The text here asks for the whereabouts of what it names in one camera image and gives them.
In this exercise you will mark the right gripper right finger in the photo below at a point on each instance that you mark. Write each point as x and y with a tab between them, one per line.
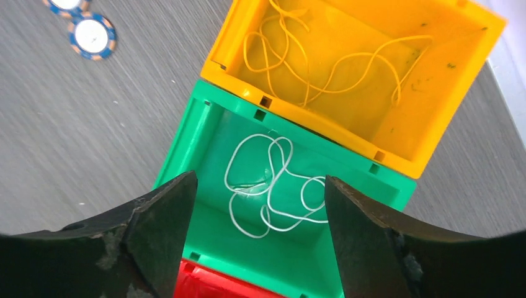
381	252

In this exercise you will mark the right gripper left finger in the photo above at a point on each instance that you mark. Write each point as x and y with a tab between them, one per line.
133	250

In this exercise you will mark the red plastic bin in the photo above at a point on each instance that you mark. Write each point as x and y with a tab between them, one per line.
195	280

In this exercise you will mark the green plastic bin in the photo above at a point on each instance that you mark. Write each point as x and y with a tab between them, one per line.
259	213

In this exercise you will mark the orange plastic bin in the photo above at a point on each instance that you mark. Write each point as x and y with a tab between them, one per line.
381	78

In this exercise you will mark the poker chip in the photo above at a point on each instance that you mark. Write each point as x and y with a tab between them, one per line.
67	8
92	36

